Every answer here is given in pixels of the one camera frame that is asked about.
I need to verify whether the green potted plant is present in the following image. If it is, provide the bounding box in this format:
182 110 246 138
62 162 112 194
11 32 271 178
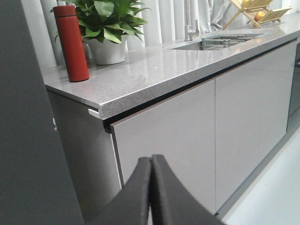
68 0 147 44

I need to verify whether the white cabinet side panel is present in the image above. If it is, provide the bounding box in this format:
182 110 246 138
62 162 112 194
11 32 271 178
47 91 123 224

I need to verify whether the wooden dish rack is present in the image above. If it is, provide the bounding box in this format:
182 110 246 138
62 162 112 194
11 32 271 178
223 0 292 30

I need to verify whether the grey cabinet door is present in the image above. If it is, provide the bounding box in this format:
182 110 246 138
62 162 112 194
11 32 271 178
111 80 216 213
215 41 297 209

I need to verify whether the red thermos bottle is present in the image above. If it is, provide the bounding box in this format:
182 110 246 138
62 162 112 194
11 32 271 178
52 5 90 82

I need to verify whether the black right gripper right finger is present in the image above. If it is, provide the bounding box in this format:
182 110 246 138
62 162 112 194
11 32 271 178
149 155 223 225

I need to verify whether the metal sink drain rack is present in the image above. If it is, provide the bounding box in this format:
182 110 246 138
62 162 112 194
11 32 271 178
200 34 255 51

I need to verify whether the steel sink faucet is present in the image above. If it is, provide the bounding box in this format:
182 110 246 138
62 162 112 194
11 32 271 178
183 0 200 41

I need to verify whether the grey cabinet door left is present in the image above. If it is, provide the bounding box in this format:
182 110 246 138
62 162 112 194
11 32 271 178
111 80 216 213

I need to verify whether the steel sink basin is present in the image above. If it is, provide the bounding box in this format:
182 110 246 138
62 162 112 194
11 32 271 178
167 33 270 51

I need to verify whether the white ribbed plant pot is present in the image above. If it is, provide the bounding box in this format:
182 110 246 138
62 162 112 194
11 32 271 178
85 35 128 65

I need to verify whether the grey cabinet door right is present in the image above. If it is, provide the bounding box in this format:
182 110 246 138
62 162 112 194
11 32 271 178
215 41 297 209

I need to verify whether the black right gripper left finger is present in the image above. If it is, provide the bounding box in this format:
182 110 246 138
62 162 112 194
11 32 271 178
87 157 151 225

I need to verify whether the grey stone countertop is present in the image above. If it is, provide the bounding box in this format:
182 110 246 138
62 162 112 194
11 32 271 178
42 13 300 120

